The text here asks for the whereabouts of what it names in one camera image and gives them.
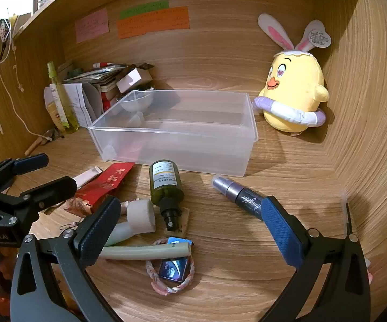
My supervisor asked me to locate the green paper note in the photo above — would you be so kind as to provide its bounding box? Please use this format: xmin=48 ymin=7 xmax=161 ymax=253
xmin=119 ymin=0 xmax=170 ymax=20

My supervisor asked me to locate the small wooden tile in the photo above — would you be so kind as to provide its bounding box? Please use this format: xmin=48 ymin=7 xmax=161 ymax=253
xmin=164 ymin=207 xmax=190 ymax=237

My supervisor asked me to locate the yellow chick plush toy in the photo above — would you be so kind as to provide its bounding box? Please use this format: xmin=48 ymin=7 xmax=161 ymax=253
xmin=253 ymin=13 xmax=333 ymax=136

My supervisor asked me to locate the white flat tube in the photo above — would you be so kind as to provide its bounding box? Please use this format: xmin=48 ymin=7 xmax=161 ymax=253
xmin=73 ymin=167 xmax=103 ymax=188

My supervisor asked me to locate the pink paper note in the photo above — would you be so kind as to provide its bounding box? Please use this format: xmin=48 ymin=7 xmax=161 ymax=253
xmin=75 ymin=8 xmax=109 ymax=43

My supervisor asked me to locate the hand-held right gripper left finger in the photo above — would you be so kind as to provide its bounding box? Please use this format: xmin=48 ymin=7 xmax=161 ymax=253
xmin=10 ymin=195 xmax=122 ymax=322

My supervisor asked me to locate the clear plastic storage bin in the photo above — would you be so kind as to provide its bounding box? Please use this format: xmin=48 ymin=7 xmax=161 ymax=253
xmin=88 ymin=89 xmax=259 ymax=177

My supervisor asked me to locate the red paper packet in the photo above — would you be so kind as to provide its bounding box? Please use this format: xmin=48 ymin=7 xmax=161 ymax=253
xmin=74 ymin=162 xmax=136 ymax=207

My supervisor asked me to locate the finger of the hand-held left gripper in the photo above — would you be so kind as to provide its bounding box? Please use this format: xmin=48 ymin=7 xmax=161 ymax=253
xmin=0 ymin=176 xmax=77 ymax=222
xmin=0 ymin=153 xmax=49 ymax=193

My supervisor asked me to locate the dark green spray bottle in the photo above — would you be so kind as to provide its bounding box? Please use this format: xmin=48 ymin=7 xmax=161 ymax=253
xmin=149 ymin=160 xmax=185 ymax=231

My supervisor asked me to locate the white paper file box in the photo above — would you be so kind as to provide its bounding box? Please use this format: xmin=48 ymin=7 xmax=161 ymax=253
xmin=62 ymin=82 xmax=103 ymax=128

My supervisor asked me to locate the braided pastel bracelet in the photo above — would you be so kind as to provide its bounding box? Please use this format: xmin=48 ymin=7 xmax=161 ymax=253
xmin=145 ymin=237 xmax=197 ymax=296

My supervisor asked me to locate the pale green stick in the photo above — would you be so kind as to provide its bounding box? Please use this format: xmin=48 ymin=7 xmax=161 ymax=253
xmin=98 ymin=243 xmax=193 ymax=261

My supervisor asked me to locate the small white cardboard box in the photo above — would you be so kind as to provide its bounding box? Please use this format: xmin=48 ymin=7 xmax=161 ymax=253
xmin=116 ymin=68 xmax=154 ymax=94

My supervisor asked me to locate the pale mint bottle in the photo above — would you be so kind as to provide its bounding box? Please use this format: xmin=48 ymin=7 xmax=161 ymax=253
xmin=104 ymin=221 xmax=135 ymax=246

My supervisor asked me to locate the white lotion tube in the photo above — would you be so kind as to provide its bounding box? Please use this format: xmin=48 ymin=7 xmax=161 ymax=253
xmin=44 ymin=85 xmax=63 ymax=131

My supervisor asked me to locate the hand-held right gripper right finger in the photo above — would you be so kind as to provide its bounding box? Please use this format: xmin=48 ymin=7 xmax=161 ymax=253
xmin=261 ymin=195 xmax=371 ymax=322

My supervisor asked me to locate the wooden handle tool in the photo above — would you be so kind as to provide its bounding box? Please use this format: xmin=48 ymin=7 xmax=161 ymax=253
xmin=24 ymin=129 xmax=63 ymax=156

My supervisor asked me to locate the orange paper note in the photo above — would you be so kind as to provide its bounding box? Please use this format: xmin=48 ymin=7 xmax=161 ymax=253
xmin=117 ymin=6 xmax=190 ymax=40

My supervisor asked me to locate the shiny blue box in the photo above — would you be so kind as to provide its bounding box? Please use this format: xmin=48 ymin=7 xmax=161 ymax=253
xmin=158 ymin=237 xmax=194 ymax=281

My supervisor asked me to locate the pink plush toy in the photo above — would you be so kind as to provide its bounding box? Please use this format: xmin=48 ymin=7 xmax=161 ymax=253
xmin=364 ymin=258 xmax=374 ymax=286

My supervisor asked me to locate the thin black strip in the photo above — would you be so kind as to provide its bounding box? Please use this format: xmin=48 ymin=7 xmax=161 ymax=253
xmin=345 ymin=201 xmax=353 ymax=237

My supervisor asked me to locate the red book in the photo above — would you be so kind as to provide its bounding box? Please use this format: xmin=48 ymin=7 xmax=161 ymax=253
xmin=101 ymin=90 xmax=117 ymax=111

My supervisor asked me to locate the white roll with stem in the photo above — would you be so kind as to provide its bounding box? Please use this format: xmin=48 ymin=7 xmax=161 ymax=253
xmin=120 ymin=199 xmax=156 ymax=233

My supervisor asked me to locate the copper foil wrapper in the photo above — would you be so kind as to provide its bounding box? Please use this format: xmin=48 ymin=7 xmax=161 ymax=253
xmin=64 ymin=198 xmax=91 ymax=215

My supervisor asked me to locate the purple spray bottle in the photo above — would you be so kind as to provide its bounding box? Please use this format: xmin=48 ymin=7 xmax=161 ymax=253
xmin=212 ymin=174 xmax=268 ymax=221

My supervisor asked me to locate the yellow-green spray bottle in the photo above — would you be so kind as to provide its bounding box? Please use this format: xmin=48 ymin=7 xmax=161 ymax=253
xmin=47 ymin=61 xmax=80 ymax=134

